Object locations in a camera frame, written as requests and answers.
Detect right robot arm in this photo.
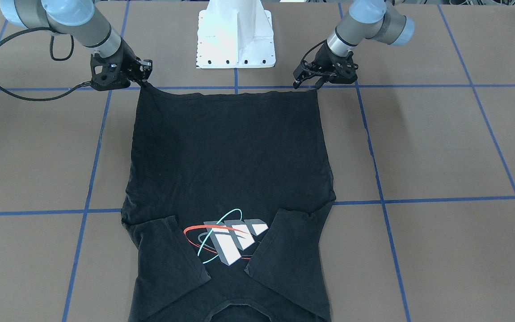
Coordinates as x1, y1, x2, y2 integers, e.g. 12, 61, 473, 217
0, 0, 153, 91

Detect black graphic t-shirt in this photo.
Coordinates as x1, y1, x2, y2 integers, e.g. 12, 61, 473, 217
121, 84, 335, 322

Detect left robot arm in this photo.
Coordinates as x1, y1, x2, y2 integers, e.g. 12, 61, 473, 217
292, 0, 415, 89

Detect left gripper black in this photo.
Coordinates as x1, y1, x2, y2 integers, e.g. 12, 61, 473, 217
292, 41, 359, 90

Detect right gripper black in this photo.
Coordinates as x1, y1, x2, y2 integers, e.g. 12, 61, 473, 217
90, 39, 153, 91

